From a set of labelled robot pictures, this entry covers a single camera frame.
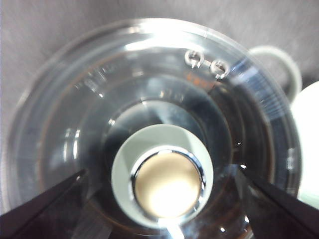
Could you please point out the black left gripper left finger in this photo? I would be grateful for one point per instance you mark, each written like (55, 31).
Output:
(52, 214)

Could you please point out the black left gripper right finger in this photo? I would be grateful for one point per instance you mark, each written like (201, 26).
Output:
(276, 214)

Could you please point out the glass steamer lid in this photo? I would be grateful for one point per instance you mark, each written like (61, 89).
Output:
(161, 113)

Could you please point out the green electric steamer pot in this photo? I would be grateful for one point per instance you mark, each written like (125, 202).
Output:
(305, 104)

